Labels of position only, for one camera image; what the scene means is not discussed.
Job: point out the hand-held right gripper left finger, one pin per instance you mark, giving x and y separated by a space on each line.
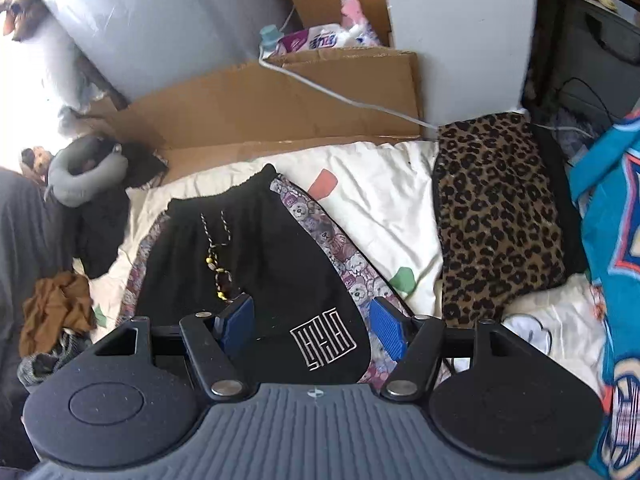
235 325

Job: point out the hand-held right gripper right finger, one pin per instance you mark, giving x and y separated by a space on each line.
387 332

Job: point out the black shorts with bear-print trim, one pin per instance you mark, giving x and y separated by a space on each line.
260 260

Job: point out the pile of black clothes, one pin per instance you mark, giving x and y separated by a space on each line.
102 230

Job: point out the cream bear-print bedsheet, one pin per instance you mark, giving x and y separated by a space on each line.
380 210

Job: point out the leopard print garment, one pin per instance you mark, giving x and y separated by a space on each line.
495 210

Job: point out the brown garment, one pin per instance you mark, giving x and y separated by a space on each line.
55 310

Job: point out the small black garment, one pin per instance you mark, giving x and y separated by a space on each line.
145 162

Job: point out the grey knit garment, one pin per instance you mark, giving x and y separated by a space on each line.
45 365

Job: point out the folded cardboard sheet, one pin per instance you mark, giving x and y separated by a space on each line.
250 105

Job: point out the dark grey pillow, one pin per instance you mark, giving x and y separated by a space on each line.
30 240

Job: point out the grey neck pillow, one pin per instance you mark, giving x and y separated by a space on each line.
65 180

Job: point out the black folded garment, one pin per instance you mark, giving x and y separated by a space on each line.
560 185

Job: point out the blue patterned blanket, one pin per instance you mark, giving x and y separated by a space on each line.
615 260

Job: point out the small brown bear plush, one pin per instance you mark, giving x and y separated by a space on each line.
35 162

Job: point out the teal capped bottle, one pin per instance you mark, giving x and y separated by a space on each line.
269 37

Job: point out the white pillow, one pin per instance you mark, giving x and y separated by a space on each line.
65 65

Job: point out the pink and white pouch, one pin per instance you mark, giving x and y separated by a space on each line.
357 20

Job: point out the grey wrapped mattress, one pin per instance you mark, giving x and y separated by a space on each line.
150 20

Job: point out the grey bag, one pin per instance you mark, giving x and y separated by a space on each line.
590 45

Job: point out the brown plush toy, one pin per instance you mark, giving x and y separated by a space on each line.
17 5

